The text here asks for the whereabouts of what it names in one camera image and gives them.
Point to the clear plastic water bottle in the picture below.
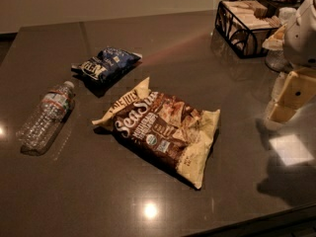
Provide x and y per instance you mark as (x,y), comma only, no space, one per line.
(40,129)

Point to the black wire napkin holder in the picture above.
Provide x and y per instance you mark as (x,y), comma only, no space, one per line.
(245,25)

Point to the brown Sea Salt chip bag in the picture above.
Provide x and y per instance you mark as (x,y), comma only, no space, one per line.
(163,128)

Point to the glass cup with packets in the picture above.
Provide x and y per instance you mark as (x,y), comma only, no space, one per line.
(275,59)

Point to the blue chip bag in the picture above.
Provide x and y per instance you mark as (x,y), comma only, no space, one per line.
(108,64)

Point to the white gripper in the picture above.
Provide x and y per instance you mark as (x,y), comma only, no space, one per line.
(302,39)

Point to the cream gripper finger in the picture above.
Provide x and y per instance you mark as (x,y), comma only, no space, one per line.
(278,113)

